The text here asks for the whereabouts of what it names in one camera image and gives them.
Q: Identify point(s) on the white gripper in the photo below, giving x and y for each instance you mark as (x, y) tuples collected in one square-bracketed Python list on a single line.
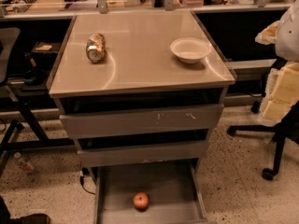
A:
[(288, 41)]

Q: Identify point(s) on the red apple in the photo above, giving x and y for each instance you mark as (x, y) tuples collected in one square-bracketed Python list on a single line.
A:
[(141, 201)]

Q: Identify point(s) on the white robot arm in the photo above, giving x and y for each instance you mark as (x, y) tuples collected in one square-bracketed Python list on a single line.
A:
[(287, 44)]

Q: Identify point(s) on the top grey drawer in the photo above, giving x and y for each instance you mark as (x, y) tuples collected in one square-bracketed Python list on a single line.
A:
[(140, 121)]

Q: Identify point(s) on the grey drawer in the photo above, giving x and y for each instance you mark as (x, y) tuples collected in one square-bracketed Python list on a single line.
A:
[(140, 121), (107, 156)]

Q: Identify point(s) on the middle grey drawer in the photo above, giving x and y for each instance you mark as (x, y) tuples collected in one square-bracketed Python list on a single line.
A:
[(107, 156)]

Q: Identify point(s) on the grey drawer cabinet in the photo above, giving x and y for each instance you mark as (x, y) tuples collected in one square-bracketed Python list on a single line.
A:
[(139, 71)]

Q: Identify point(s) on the open bottom drawer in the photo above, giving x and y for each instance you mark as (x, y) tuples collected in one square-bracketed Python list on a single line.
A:
[(174, 197)]

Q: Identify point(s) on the white bowl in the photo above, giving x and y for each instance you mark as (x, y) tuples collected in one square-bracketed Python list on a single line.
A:
[(190, 50)]

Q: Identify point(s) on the black office chair right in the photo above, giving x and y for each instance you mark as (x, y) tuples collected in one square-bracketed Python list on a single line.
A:
[(287, 128)]

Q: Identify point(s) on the crushed soda can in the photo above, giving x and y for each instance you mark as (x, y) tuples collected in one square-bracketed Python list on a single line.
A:
[(96, 48)]

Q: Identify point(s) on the plastic water bottle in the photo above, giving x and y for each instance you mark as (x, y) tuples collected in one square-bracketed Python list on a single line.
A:
[(24, 163)]

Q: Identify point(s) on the dark shoe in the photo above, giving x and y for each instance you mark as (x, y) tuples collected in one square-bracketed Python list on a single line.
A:
[(32, 219)]

